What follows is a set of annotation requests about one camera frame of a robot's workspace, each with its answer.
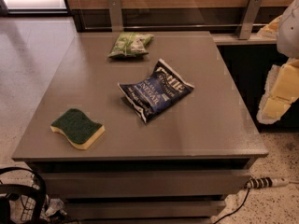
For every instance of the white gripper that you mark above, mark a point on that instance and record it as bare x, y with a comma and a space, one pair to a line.
289, 32

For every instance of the green and yellow sponge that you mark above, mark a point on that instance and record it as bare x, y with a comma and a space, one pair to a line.
80, 131

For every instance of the grey drawer cabinet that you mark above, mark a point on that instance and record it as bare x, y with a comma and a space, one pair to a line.
159, 140

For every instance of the white power strip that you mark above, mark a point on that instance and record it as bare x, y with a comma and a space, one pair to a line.
266, 182

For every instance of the blue vinegar chips bag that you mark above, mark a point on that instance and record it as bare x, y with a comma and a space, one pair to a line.
156, 93

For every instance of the upper grey drawer front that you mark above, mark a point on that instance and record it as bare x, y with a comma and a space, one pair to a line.
145, 184

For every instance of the grey drawer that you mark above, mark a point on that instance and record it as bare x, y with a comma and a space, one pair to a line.
144, 209
145, 184

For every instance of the green snack bag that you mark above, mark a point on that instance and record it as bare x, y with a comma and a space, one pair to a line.
130, 45

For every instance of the lower grey drawer front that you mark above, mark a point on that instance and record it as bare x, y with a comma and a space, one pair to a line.
144, 209

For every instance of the right metal bracket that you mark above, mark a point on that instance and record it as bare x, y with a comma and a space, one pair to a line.
244, 29

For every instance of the metal bracket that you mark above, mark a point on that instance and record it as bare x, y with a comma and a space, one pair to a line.
244, 29
115, 14

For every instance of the left metal bracket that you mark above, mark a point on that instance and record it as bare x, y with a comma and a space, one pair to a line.
115, 14

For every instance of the horizontal metal rail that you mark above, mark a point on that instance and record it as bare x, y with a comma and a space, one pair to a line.
167, 27

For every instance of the black chair frame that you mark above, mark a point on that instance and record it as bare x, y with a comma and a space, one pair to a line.
32, 197

